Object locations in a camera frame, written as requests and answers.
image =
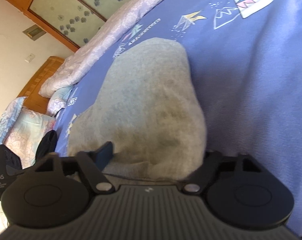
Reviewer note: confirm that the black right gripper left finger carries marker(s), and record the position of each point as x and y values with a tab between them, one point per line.
78	174

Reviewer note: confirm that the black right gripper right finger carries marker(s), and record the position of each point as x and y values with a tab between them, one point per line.
216	167

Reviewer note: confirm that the grey sweatpants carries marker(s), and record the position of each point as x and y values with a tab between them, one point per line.
148	109

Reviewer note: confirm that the light blue floral pillow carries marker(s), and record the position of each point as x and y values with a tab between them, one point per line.
9	117

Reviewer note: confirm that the pastel floral pillow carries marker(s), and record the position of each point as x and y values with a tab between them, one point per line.
26	134

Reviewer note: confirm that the black folded garment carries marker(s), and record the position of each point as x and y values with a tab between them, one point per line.
46	145

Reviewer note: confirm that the wooden headboard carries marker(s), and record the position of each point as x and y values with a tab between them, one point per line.
34	101

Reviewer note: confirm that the small floral pillow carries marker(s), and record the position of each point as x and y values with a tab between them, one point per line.
58	100

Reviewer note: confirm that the blue patterned bed cover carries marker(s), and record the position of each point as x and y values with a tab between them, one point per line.
246	65

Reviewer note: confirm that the wooden frosted glass wardrobe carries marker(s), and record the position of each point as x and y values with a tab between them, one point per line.
72	22

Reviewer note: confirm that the lilac floral quilt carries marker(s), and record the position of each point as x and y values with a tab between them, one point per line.
75	67

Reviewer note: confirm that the white wall switch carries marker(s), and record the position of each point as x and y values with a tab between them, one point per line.
29	58

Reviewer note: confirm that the grey wall panel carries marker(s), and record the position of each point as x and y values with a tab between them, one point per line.
34	32

